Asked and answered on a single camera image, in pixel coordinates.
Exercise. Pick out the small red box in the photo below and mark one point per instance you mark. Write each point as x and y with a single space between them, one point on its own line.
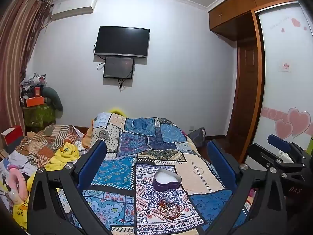
37 92

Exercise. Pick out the orange striped blanket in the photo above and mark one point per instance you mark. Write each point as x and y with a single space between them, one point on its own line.
49 137

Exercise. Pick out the small black monitor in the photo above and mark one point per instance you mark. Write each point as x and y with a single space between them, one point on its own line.
118 67

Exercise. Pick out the pink plush toy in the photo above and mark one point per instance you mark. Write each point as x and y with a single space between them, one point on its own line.
18 183

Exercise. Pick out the green covered cabinet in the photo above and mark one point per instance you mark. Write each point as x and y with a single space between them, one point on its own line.
39 117

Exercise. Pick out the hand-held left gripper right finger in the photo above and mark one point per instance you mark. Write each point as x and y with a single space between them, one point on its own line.
220 162

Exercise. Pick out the pink bed sheet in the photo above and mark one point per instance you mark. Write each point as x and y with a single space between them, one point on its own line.
252 198

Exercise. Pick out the small white sign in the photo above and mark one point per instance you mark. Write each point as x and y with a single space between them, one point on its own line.
285 66

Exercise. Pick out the dark bag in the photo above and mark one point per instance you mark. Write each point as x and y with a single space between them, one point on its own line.
196 137

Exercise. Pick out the wooden door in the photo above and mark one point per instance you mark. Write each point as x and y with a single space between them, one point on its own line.
244 90

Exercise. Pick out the orange box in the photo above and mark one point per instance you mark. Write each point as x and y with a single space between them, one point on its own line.
35 102

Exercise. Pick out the white sliding door with hearts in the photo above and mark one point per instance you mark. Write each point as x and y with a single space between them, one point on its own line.
281 90

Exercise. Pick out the wooden wardrobe cabinet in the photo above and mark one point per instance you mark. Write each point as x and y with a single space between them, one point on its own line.
244 7

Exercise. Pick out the yellow object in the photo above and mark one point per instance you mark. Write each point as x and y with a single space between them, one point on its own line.
117 111

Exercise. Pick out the dark green plush cushion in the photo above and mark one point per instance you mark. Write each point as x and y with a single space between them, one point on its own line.
53 98

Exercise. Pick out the striped brown curtain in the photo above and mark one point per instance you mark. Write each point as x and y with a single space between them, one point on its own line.
14 53

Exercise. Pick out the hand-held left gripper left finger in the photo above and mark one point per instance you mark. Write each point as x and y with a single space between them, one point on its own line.
94 162

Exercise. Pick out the purple heart-shaped tin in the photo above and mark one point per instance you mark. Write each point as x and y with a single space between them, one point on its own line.
168 186

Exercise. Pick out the pile of crumpled bags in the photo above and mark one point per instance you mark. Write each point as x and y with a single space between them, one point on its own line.
31 82

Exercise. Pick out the yellow cartoon cloth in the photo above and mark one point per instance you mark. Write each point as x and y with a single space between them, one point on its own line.
20 210

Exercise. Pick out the white air conditioner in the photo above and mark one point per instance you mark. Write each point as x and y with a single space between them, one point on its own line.
73 8

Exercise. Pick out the patchwork printed blanket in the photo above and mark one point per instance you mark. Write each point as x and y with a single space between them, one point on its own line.
146 139

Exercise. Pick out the black wall television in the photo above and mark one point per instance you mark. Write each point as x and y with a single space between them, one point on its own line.
122 40

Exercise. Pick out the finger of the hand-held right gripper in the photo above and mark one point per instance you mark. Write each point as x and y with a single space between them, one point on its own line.
297 160
278 142

